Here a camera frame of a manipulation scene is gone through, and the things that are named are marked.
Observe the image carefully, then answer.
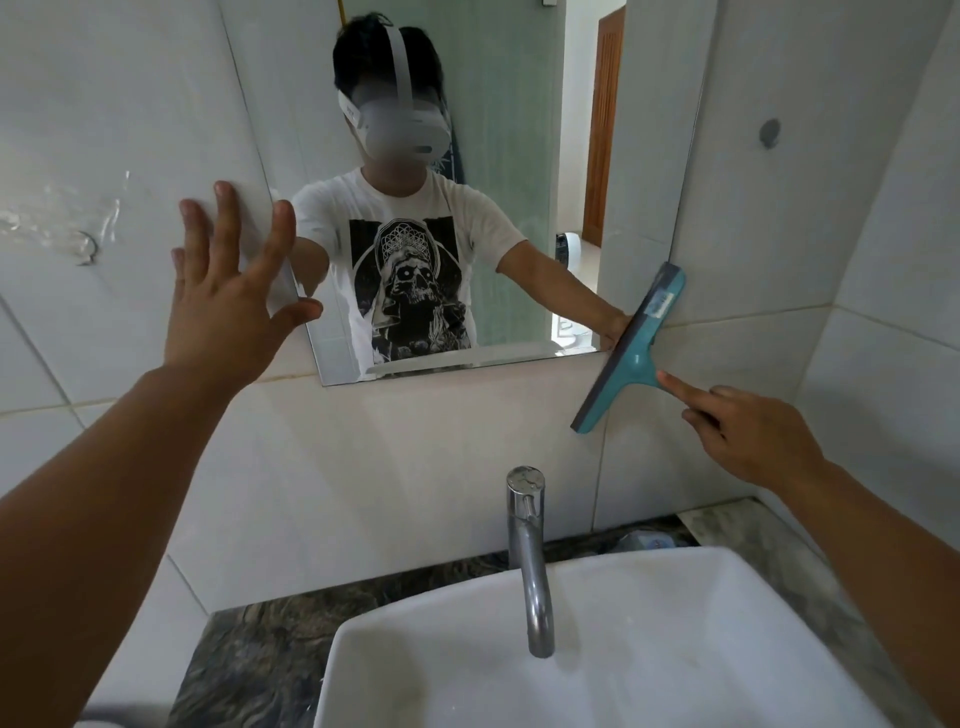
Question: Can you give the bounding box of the person's left hand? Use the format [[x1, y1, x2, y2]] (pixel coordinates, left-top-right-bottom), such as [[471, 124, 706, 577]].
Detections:
[[161, 180, 324, 391]]

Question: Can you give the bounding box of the person's right hand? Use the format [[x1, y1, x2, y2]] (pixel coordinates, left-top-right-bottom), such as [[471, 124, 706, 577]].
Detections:
[[656, 369, 826, 492]]

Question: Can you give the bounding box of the teal window squeegee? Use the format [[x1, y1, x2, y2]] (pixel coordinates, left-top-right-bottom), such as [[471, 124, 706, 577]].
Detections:
[[570, 261, 687, 435]]

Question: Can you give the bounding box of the person's right forearm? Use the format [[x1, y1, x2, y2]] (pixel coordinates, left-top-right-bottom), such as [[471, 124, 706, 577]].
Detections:
[[778, 457, 960, 728]]

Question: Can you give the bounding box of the person's left forearm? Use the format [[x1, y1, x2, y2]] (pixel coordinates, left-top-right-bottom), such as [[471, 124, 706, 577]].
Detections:
[[0, 363, 260, 728]]

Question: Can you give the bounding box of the small blue plastic container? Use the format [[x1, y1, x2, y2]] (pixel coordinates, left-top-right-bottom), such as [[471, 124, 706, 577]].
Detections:
[[611, 528, 680, 555]]

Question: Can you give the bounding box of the chrome basin faucet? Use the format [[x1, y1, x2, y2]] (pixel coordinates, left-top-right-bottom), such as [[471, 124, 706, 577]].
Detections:
[[506, 465, 556, 660]]

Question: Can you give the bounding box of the white ceramic sink basin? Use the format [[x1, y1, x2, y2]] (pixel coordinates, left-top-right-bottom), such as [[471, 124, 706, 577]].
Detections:
[[313, 546, 894, 728]]

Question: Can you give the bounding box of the frameless wall mirror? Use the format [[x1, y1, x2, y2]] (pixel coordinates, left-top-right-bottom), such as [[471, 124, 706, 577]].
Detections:
[[217, 0, 721, 388]]

